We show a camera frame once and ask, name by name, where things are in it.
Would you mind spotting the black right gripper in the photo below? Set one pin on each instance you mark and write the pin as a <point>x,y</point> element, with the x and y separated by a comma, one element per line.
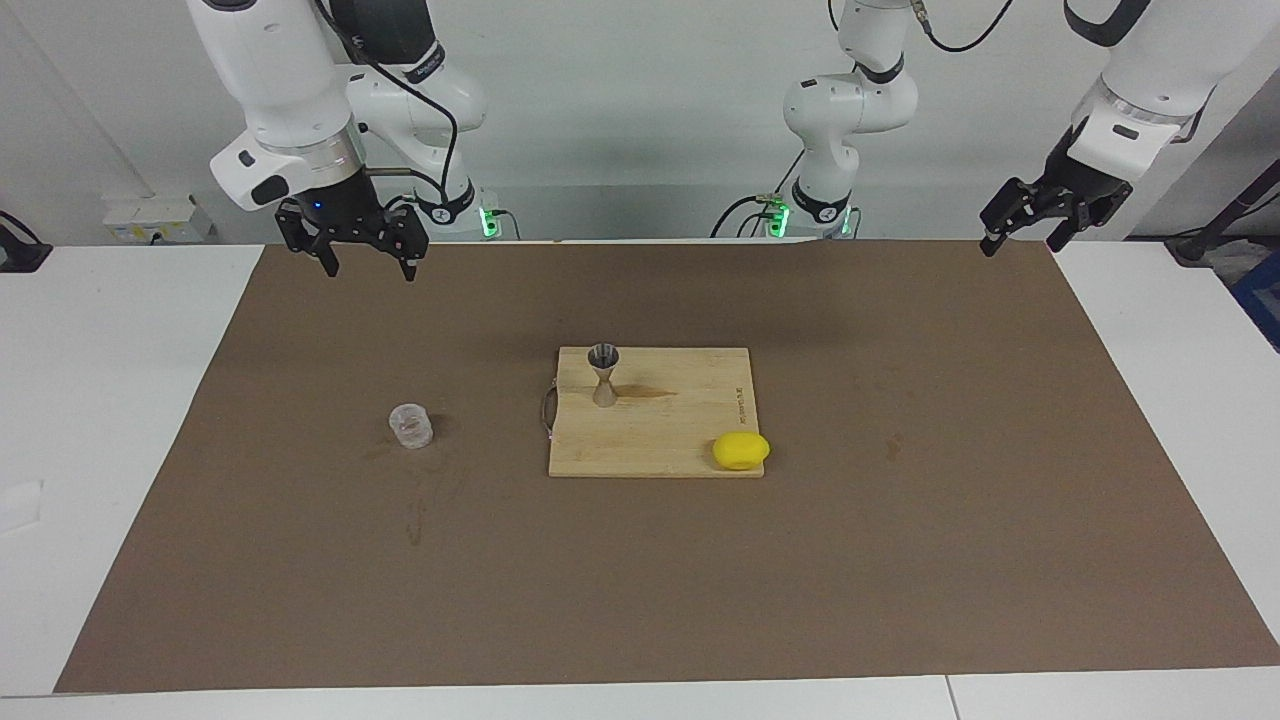
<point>335,210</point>

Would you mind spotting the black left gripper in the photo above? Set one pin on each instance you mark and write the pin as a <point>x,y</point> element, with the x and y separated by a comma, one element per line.
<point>1085,185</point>

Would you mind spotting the clear glass cup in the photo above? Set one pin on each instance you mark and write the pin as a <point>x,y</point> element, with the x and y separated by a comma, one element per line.
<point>411,428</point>

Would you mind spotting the steel double jigger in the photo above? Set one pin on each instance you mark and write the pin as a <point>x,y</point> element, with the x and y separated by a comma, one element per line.
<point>603,357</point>

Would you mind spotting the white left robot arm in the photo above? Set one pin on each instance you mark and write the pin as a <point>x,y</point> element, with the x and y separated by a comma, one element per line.
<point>1160,60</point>

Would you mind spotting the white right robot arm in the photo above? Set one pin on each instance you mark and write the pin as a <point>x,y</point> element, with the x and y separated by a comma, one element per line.
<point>270,80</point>

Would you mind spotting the black tripod stand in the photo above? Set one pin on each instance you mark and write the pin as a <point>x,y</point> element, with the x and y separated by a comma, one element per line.
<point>1230,215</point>

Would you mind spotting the blue crate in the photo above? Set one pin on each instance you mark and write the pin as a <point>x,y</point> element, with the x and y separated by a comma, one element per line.
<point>1262,300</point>

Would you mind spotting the black clamp stand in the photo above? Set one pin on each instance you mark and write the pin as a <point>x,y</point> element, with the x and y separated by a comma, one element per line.
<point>20,250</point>

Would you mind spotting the bamboo cutting board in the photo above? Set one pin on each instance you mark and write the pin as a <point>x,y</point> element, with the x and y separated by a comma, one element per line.
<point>650,430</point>

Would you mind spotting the yellow lemon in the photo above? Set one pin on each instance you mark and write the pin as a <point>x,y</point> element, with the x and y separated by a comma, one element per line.
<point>741,450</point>

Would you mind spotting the brown table mat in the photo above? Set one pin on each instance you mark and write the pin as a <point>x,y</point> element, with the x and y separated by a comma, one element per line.
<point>640,580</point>

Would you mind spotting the white wall socket box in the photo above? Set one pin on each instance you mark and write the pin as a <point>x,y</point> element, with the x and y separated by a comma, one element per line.
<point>150,215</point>

